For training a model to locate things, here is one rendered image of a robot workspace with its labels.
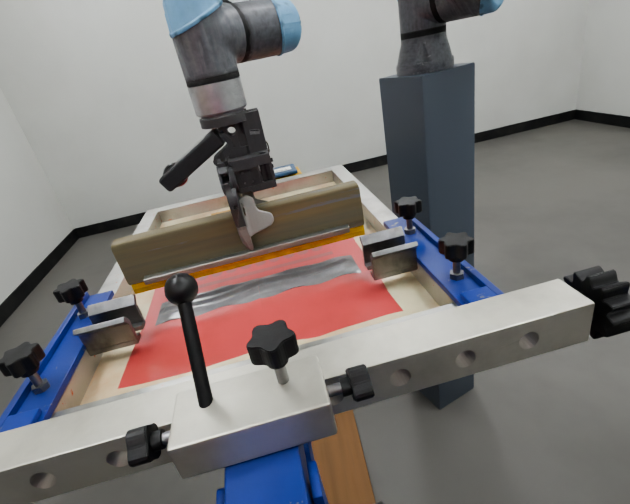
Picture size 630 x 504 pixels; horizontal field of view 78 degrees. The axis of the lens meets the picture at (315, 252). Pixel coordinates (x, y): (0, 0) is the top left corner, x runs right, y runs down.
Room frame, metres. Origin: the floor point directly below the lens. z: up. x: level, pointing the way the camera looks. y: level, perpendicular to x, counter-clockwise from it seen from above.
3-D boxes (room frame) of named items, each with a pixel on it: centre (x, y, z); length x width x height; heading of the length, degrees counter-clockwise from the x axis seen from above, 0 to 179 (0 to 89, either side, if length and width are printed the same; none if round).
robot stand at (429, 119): (1.14, -0.40, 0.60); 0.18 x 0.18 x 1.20; 22
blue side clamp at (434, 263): (0.52, -0.18, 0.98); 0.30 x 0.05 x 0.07; 5
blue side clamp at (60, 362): (0.47, 0.38, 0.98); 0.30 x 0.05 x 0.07; 5
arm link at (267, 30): (0.68, 0.02, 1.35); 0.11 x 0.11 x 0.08; 37
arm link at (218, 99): (0.61, 0.09, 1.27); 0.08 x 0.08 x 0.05
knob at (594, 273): (0.32, -0.27, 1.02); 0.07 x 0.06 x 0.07; 5
